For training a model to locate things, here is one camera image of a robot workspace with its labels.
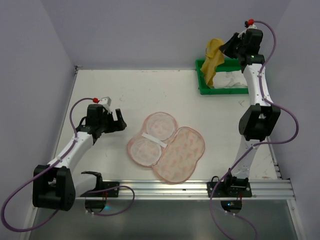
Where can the floral mesh laundry bag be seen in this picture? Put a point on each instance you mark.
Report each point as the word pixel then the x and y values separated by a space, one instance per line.
pixel 172 152

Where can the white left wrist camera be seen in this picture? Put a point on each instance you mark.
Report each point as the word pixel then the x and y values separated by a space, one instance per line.
pixel 106 103

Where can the aluminium mounting rail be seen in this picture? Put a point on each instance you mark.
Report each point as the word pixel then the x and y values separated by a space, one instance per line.
pixel 189 190

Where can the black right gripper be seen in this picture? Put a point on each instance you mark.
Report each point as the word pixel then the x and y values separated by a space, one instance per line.
pixel 233 47

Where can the white bra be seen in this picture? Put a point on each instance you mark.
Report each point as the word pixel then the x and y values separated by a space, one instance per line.
pixel 229 80

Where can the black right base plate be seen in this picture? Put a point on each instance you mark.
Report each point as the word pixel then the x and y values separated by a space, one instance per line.
pixel 230 187

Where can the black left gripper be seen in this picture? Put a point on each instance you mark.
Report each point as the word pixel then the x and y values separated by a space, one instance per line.
pixel 112 123

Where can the green plastic tray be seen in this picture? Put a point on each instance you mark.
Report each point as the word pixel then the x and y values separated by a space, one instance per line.
pixel 229 66

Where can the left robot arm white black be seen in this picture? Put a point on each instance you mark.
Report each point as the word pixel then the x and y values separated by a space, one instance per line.
pixel 55 186

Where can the yellow bra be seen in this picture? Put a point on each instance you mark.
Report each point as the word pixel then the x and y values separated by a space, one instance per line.
pixel 213 58

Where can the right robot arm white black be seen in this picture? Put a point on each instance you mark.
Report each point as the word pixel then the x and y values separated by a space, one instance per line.
pixel 260 118

